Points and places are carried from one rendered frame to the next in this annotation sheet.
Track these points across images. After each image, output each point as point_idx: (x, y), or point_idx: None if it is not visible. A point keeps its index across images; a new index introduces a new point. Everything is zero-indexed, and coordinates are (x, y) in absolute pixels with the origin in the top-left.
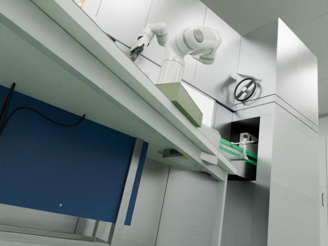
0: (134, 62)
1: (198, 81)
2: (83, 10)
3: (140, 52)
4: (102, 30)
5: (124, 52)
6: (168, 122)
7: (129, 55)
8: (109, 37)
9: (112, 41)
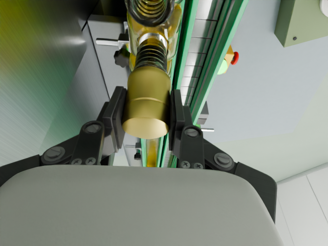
0: (165, 85)
1: None
2: (309, 102)
3: (192, 168)
4: (314, 93)
5: (322, 79)
6: None
7: (117, 150)
8: (316, 90)
9: (317, 87)
